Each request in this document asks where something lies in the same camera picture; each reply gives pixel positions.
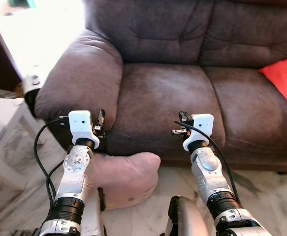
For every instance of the pink cat face pillow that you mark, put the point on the pink cat face pillow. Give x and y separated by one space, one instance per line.
128 177

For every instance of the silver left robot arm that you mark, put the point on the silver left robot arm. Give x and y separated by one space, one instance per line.
77 172

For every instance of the dark brown fabric sofa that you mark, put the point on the dark brown fabric sofa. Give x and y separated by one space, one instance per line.
182 93

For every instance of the red pillow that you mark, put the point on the red pillow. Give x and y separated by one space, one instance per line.
286 78

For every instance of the white and black appliance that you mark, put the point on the white and black appliance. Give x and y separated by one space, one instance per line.
32 88

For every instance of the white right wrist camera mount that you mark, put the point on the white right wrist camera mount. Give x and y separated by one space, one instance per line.
202 127

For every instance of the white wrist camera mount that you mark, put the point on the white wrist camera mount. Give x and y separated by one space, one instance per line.
202 127
80 123

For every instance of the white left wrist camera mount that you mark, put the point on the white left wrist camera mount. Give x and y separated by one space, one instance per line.
80 123

